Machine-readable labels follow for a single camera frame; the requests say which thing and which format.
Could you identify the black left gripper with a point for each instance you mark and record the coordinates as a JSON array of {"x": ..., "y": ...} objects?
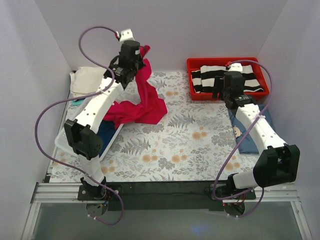
[{"x": 139, "y": 63}]

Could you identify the cream folded shirt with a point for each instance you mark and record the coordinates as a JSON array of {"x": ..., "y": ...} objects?
[{"x": 86, "y": 80}]

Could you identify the black white striped shirt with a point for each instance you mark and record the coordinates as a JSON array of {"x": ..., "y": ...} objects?
[{"x": 203, "y": 80}]

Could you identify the red plastic tray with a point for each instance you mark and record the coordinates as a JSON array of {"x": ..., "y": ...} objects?
[{"x": 194, "y": 64}]

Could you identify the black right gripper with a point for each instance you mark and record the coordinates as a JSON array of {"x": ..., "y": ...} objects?
[{"x": 218, "y": 90}]

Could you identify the white plastic laundry basket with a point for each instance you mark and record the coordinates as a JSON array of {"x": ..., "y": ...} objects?
[{"x": 61, "y": 139}]

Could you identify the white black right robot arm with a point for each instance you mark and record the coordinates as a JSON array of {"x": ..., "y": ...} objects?
[{"x": 278, "y": 161}]

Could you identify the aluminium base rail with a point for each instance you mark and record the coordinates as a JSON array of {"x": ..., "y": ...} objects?
[{"x": 164, "y": 211}]

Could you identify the grey blue folded shirt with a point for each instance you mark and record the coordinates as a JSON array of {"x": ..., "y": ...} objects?
[{"x": 248, "y": 146}]

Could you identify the navy blue shirt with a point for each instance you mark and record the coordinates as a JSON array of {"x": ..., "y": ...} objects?
[{"x": 106, "y": 132}]

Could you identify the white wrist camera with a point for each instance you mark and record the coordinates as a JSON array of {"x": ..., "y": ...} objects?
[
  {"x": 234, "y": 67},
  {"x": 125, "y": 35}
]

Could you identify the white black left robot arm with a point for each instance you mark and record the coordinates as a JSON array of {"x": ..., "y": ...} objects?
[{"x": 81, "y": 133}]

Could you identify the floral patterned table mat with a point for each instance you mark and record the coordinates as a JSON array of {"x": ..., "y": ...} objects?
[{"x": 193, "y": 141}]

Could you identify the teal folded shirt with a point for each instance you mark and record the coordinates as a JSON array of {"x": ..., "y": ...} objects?
[{"x": 77, "y": 102}]

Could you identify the crimson red t shirt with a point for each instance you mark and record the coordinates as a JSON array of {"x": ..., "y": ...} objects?
[{"x": 151, "y": 108}]

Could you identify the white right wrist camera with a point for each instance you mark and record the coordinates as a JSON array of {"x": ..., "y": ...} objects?
[{"x": 234, "y": 67}]

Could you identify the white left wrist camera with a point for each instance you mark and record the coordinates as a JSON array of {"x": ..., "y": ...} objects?
[{"x": 125, "y": 35}]

